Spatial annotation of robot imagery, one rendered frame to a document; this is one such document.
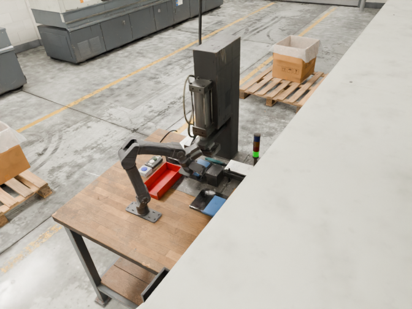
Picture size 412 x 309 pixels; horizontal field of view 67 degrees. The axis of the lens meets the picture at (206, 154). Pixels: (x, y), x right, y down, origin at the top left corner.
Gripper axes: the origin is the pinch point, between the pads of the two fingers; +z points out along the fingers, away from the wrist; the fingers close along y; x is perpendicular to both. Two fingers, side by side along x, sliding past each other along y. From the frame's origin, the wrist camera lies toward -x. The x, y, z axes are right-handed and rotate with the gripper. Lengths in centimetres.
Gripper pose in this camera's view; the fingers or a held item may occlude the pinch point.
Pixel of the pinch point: (191, 172)
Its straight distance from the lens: 173.7
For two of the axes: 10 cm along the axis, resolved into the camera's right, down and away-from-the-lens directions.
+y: 4.5, -8.4, 3.0
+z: 1.9, 4.1, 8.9
